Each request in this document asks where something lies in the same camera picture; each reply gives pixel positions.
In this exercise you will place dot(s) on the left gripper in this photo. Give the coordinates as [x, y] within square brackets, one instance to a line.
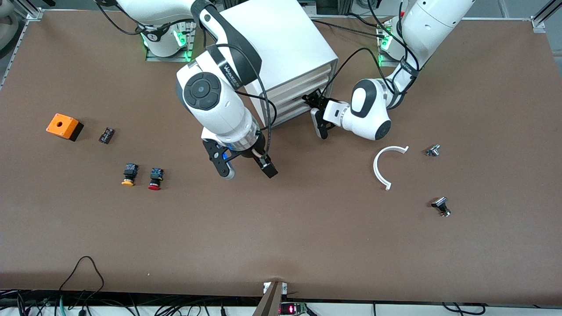
[317, 102]

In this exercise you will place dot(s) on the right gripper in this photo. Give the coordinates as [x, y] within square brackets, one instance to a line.
[256, 150]

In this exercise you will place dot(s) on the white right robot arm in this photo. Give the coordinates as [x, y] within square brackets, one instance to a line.
[210, 92]

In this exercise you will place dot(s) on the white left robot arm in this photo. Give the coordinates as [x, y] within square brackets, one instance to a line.
[373, 109]

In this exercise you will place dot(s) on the red push button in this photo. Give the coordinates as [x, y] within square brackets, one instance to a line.
[156, 175]

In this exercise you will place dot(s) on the yellow push button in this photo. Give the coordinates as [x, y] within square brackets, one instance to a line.
[130, 171]

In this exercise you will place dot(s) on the white curved plastic arc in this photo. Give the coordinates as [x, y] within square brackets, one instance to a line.
[375, 168]

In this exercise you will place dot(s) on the circuit board with red display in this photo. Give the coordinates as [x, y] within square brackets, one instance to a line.
[293, 308]

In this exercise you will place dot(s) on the small black terminal block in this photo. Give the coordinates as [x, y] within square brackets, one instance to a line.
[106, 135]

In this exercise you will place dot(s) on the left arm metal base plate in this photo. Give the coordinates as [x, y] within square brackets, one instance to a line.
[386, 64]

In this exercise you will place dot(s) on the small silver switch part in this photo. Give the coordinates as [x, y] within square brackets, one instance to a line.
[433, 150]

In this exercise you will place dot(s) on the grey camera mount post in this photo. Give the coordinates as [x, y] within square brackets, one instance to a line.
[272, 303]

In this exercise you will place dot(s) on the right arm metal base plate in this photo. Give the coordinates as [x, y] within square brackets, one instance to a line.
[167, 59]

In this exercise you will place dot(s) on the orange button enclosure box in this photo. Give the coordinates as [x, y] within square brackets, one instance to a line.
[61, 125]

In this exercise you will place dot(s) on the aluminium frame profile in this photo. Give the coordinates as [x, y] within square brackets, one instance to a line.
[542, 19]
[33, 11]

